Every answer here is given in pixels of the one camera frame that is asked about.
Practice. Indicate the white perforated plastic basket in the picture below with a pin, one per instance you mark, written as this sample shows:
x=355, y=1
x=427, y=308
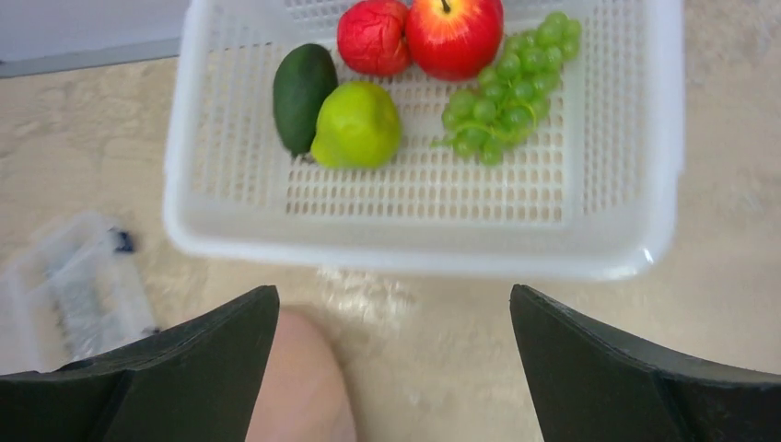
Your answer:
x=591, y=195

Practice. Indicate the small red fake fruit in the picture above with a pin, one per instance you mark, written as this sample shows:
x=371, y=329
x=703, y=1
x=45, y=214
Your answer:
x=371, y=38

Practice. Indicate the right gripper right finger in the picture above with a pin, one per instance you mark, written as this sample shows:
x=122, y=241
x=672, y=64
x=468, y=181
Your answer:
x=590, y=381

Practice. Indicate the pink printed plastic bag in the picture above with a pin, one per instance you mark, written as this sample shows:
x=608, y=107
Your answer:
x=303, y=396

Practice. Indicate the clear plastic screw box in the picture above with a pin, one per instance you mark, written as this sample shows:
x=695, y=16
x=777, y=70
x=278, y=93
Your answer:
x=75, y=293

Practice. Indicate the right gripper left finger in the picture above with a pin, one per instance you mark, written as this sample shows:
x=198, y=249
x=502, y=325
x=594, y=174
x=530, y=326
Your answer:
x=197, y=381

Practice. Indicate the green fake grapes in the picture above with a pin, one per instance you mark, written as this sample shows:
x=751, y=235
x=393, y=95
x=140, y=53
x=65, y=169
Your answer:
x=513, y=95

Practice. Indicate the red fake apple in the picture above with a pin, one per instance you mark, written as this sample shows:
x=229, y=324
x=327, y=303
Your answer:
x=454, y=40

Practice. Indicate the dark green fake avocado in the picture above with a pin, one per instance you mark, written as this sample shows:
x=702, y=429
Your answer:
x=304, y=79

